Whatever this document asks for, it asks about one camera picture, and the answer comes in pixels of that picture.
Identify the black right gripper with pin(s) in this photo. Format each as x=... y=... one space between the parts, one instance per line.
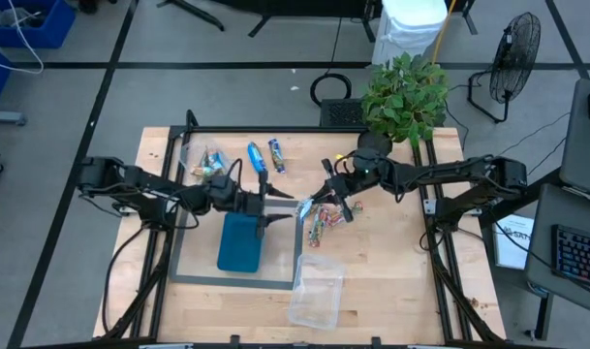
x=345 y=186

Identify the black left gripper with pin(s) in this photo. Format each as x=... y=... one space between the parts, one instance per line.
x=236 y=199

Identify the teal plastic bin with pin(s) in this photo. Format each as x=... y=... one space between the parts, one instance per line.
x=239 y=247

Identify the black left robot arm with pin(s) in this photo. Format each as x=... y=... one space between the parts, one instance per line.
x=144 y=186

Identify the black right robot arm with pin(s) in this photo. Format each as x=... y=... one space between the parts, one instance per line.
x=449 y=169

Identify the blue white granola bar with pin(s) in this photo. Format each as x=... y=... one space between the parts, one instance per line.
x=218 y=160

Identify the gold wrapped granola bar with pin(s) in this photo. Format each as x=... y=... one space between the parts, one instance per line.
x=201 y=170

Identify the grey bordered silicone mat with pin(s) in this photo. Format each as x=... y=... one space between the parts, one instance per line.
x=280 y=252

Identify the black plant pot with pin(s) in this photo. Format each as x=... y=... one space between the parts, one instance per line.
x=372 y=141

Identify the black vented box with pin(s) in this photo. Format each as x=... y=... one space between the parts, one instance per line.
x=340 y=114

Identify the large clear plastic container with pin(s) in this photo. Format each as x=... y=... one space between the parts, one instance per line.
x=316 y=295

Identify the bag of wrapped candies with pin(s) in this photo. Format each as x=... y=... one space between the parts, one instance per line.
x=188 y=155

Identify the green leafy plant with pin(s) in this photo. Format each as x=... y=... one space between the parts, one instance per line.
x=403 y=97

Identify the white trash bin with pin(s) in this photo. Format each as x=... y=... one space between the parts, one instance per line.
x=406 y=29

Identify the black equipment stand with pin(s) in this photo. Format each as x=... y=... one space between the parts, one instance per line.
x=299 y=6

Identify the white paper sheet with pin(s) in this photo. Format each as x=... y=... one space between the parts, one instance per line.
x=512 y=252

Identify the grey desk with keyboard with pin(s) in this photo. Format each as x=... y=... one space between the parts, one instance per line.
x=546 y=213

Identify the black floor fan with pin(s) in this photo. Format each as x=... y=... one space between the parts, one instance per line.
x=515 y=58

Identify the black backlit keyboard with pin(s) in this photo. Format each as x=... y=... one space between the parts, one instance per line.
x=578 y=254

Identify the grey desk surface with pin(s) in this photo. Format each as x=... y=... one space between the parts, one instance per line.
x=582 y=145

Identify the large blue crate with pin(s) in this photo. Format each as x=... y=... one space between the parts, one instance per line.
x=57 y=29

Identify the grey metal bar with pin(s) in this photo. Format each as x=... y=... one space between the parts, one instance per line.
x=4 y=117

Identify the black aluminium table frame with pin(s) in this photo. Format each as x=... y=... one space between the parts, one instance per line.
x=275 y=129

